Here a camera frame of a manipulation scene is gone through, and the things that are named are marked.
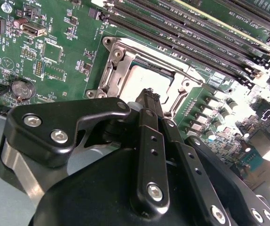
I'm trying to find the silver CPU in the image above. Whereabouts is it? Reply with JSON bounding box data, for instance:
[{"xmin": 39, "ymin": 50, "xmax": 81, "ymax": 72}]
[{"xmin": 118, "ymin": 63, "xmax": 182, "ymax": 105}]

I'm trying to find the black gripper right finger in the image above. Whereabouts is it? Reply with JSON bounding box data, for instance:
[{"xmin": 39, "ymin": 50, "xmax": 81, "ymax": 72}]
[{"xmin": 154, "ymin": 92, "xmax": 270, "ymax": 226}]

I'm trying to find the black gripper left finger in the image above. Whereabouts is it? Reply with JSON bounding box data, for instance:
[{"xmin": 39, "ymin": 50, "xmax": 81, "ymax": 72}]
[{"xmin": 0, "ymin": 87, "xmax": 171, "ymax": 216}]

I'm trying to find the thin wire locking lever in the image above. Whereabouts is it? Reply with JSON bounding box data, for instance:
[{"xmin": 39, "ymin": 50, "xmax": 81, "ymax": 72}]
[{"xmin": 123, "ymin": 44, "xmax": 205, "ymax": 85}]

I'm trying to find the metal socket cover frame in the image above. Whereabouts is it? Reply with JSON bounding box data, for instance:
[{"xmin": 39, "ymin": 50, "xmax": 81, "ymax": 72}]
[{"xmin": 110, "ymin": 43, "xmax": 205, "ymax": 113}]

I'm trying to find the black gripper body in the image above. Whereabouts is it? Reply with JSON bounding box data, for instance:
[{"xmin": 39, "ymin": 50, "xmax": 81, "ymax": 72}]
[{"xmin": 29, "ymin": 147, "xmax": 207, "ymax": 226}]

